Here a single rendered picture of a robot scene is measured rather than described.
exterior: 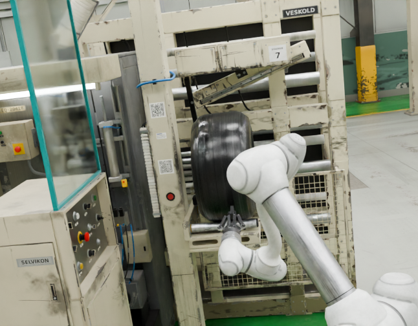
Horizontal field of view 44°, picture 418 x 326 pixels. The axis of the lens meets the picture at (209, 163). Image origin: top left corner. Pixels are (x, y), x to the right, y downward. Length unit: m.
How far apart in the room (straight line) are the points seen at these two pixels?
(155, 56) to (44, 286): 1.16
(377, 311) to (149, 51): 1.58
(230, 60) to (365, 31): 9.02
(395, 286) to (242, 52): 1.51
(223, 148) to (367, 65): 9.43
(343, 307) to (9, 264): 1.27
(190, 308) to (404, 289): 1.46
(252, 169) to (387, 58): 10.88
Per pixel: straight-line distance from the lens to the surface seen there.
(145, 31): 2.56
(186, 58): 2.80
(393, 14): 12.52
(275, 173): 1.67
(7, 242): 2.17
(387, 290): 1.75
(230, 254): 2.13
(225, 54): 2.77
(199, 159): 2.43
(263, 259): 2.16
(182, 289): 2.88
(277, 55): 2.77
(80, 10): 2.95
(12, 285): 2.23
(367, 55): 11.70
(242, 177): 1.63
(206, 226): 2.63
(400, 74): 12.55
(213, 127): 2.50
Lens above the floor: 1.83
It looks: 14 degrees down
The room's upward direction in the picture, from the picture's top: 7 degrees counter-clockwise
